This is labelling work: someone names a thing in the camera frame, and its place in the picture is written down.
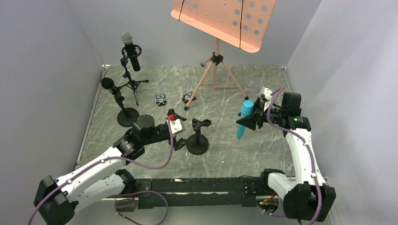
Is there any blue microphone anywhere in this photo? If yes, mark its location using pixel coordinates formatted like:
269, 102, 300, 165
236, 100, 254, 140

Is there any black round base mic stand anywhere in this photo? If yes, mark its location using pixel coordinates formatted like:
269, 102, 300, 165
186, 119, 212, 155

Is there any black round base clip stand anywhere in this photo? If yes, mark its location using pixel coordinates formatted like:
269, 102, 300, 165
115, 95, 139, 128

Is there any black tripod shock mount stand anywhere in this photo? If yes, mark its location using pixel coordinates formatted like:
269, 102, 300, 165
117, 44, 150, 106

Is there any black microphone orange end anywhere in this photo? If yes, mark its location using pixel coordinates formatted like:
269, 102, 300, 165
100, 77, 124, 105

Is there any black microphone silver mesh head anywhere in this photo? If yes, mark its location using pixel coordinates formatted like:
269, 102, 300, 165
121, 32, 141, 72

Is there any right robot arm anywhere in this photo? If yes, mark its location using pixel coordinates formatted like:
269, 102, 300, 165
237, 91, 336, 224

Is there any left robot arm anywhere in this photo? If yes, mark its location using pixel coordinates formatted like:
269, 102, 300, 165
28, 109, 187, 225

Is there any pink music stand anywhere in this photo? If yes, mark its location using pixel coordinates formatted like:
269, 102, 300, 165
171, 0, 276, 111

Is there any blue owl toy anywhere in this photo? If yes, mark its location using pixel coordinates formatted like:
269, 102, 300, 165
155, 94, 167, 106

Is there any brown owl toy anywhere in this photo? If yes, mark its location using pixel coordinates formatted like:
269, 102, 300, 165
182, 91, 196, 104

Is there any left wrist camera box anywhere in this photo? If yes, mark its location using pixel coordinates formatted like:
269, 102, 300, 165
168, 115, 185, 135

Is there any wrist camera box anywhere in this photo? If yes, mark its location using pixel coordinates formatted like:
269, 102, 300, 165
168, 115, 185, 135
258, 86, 275, 101

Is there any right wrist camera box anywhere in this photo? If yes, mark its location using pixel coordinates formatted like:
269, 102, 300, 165
258, 86, 275, 101

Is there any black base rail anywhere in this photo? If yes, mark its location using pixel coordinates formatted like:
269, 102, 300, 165
104, 177, 281, 213

